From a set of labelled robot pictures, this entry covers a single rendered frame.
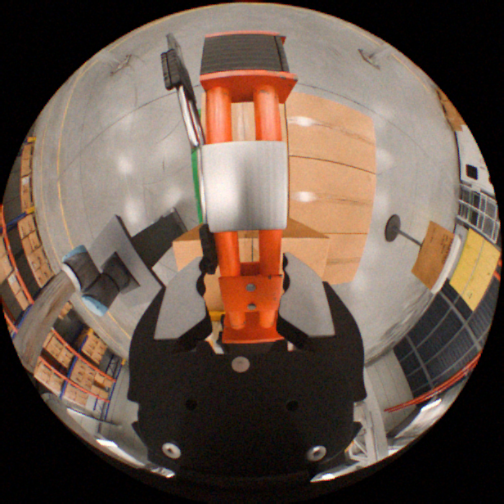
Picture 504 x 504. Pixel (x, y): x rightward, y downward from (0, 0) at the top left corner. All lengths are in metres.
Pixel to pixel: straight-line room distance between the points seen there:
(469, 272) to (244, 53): 7.39
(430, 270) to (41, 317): 2.47
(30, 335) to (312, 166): 1.31
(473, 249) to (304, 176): 7.05
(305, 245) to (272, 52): 0.36
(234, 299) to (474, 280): 7.41
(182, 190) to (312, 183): 1.03
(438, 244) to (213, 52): 1.86
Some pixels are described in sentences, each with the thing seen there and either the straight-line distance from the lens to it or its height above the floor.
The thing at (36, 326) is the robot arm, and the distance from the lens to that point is 0.69.
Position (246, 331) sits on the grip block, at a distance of 0.21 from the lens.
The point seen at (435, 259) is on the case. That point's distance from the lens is 1.84.
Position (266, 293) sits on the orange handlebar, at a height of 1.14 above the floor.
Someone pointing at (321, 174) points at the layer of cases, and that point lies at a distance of 0.80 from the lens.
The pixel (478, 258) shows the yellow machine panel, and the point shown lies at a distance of 7.31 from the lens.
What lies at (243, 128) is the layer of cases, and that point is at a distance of 0.75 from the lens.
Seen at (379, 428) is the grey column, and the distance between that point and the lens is 1.88.
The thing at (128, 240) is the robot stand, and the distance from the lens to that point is 0.77.
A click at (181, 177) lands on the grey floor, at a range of 1.37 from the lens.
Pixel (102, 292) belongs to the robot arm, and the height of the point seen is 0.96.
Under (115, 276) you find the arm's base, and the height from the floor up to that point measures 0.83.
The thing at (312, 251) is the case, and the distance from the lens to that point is 0.38.
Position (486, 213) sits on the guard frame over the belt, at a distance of 7.33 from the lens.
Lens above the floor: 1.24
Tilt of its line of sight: 62 degrees down
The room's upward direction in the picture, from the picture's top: 177 degrees clockwise
